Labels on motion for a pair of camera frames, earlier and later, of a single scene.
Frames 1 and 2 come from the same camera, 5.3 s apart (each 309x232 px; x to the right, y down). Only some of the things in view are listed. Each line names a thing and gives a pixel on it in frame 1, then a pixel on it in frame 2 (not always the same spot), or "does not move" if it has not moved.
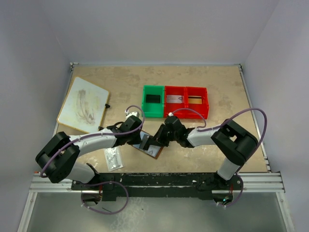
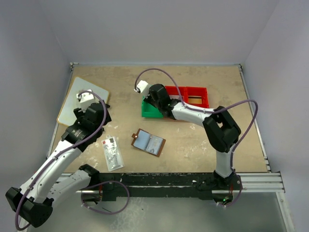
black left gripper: (136, 140) → (79, 114)
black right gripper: (158, 137) → (148, 98)
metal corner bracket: (72, 65) does not move
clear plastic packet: (113, 158) does not move
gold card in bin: (194, 99) does not move
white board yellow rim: (83, 106) does not move
